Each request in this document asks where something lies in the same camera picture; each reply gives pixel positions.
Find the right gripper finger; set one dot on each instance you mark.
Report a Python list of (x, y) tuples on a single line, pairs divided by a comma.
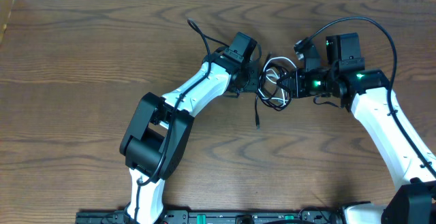
[(289, 77), (289, 88)]

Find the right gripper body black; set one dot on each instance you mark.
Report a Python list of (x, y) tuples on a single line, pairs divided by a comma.
[(294, 83)]

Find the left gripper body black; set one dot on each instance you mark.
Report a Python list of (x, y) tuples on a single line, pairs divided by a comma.
[(253, 80)]

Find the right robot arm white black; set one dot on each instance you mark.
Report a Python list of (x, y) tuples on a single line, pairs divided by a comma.
[(366, 95)]

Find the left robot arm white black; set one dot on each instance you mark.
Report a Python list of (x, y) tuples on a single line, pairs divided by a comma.
[(157, 135)]

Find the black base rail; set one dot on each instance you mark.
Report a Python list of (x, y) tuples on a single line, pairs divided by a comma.
[(306, 215)]

